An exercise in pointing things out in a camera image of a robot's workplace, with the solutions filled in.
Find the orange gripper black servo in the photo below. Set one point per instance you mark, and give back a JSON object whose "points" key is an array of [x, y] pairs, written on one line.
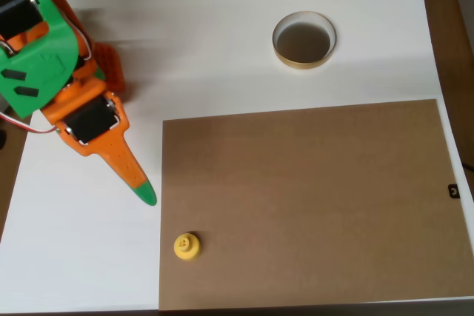
{"points": [[89, 119]]}

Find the small yellow plastic piece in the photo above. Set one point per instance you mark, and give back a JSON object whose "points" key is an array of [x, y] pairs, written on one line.
{"points": [[187, 247]]}

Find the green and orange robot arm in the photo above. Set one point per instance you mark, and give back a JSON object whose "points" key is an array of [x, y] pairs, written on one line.
{"points": [[37, 68]]}

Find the round shallow gold-rimmed dish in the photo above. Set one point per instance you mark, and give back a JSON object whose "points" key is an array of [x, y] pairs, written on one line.
{"points": [[303, 44]]}

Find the brown rectangular board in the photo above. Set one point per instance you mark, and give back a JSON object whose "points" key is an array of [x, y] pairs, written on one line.
{"points": [[314, 201]]}

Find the small black clip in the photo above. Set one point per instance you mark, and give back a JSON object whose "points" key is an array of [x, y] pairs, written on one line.
{"points": [[453, 191]]}

